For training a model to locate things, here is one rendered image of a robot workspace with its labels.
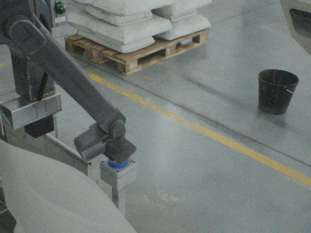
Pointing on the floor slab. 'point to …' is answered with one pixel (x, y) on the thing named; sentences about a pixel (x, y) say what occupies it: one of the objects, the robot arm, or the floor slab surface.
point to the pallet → (76, 41)
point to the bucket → (276, 90)
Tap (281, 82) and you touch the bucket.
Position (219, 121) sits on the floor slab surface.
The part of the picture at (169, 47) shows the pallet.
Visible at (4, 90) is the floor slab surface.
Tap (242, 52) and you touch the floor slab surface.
